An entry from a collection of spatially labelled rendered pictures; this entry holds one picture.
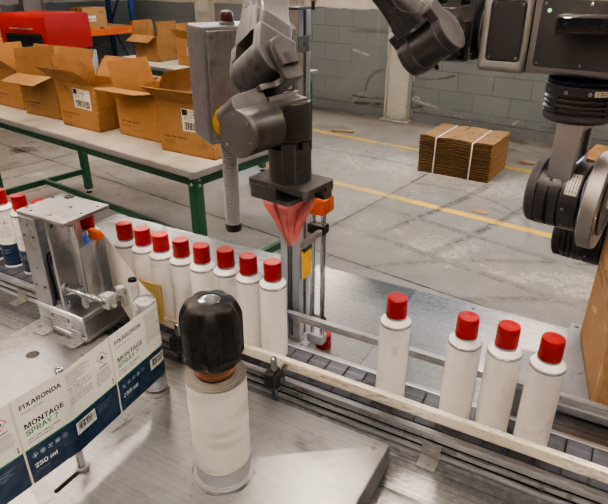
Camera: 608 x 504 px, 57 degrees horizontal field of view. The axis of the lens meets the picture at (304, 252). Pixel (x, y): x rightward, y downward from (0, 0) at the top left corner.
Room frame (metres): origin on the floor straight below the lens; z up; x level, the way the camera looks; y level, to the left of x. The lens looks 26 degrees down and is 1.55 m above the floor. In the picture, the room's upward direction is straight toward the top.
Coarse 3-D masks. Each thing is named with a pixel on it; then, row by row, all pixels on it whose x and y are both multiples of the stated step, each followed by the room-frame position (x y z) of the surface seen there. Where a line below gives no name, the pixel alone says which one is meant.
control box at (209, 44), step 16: (192, 32) 0.99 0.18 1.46; (208, 32) 0.94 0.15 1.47; (224, 32) 0.95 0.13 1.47; (192, 48) 1.00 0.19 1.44; (208, 48) 0.94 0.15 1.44; (224, 48) 0.95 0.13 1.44; (192, 64) 1.01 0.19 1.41; (208, 64) 0.94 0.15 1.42; (224, 64) 0.95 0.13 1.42; (192, 80) 1.01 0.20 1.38; (208, 80) 0.95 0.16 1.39; (224, 80) 0.95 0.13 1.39; (192, 96) 1.02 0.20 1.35; (208, 96) 0.95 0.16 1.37; (224, 96) 0.95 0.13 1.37; (208, 112) 0.95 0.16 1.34; (208, 128) 0.95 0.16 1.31
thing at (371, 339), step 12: (288, 312) 0.92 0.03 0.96; (312, 324) 0.89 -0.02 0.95; (324, 324) 0.88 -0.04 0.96; (336, 324) 0.88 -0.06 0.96; (348, 336) 0.86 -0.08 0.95; (360, 336) 0.85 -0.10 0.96; (372, 336) 0.84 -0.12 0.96; (432, 360) 0.78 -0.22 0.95; (444, 360) 0.77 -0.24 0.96; (480, 372) 0.74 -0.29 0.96; (516, 384) 0.71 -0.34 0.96; (564, 396) 0.68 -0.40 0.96; (576, 396) 0.68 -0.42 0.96; (588, 408) 0.66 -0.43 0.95; (600, 408) 0.65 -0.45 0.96
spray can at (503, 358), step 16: (512, 320) 0.71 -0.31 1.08; (496, 336) 0.69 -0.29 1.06; (512, 336) 0.68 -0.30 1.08; (496, 352) 0.68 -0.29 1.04; (512, 352) 0.68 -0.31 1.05; (496, 368) 0.67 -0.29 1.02; (512, 368) 0.67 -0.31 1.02; (496, 384) 0.67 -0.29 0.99; (512, 384) 0.67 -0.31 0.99; (480, 400) 0.69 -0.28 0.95; (496, 400) 0.67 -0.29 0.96; (512, 400) 0.68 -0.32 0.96; (480, 416) 0.68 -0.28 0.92; (496, 416) 0.67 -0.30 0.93
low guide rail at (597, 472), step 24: (264, 360) 0.85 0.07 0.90; (288, 360) 0.83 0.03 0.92; (336, 384) 0.78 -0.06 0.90; (360, 384) 0.76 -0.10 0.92; (408, 408) 0.72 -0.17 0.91; (432, 408) 0.71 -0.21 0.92; (480, 432) 0.66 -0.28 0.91; (504, 432) 0.65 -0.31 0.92; (552, 456) 0.61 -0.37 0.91; (600, 480) 0.58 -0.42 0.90
